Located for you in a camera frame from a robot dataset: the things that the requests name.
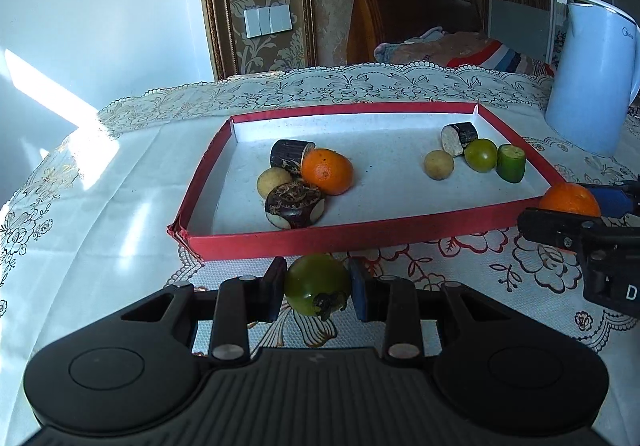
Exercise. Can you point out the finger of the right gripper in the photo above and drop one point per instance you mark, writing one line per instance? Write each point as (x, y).
(619, 199)
(577, 233)

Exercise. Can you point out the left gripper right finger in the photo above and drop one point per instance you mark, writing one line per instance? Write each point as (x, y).
(391, 300)

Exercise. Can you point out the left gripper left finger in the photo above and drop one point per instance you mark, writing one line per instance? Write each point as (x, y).
(241, 301)

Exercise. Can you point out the orange tangerine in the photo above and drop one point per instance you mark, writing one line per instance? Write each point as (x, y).
(328, 170)
(570, 198)

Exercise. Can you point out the green persimmon with calyx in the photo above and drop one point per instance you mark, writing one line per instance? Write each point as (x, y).
(317, 285)

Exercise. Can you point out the green round fruit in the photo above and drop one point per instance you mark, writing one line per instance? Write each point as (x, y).
(481, 155)

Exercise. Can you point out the green cucumber piece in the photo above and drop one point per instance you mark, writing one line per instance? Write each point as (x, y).
(511, 163)

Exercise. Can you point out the dark round root piece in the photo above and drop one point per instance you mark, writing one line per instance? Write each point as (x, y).
(295, 205)

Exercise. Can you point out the white electric kettle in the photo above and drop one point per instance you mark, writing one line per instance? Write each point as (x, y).
(597, 78)

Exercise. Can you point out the red shallow box tray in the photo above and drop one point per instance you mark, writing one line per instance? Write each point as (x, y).
(392, 201)

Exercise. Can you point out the small tan fruit left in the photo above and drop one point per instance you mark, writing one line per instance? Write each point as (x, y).
(270, 179)

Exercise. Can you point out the yellow-brown small round fruit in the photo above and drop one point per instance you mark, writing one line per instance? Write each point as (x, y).
(438, 164)

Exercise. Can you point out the dark cylinder white cut end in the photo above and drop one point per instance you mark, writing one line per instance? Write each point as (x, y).
(454, 138)

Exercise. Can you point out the dark cylinder piece left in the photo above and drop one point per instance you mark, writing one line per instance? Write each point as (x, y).
(289, 154)

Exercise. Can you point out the white embroidered lace tablecloth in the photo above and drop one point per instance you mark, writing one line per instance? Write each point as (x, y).
(86, 235)

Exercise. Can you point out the striped pillow bedding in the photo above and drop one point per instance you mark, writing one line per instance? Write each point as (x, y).
(452, 50)

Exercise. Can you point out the wooden bed headboard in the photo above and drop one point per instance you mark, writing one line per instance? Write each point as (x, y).
(377, 21)

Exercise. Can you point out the white wall light switch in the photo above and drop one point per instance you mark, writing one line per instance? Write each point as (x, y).
(267, 20)

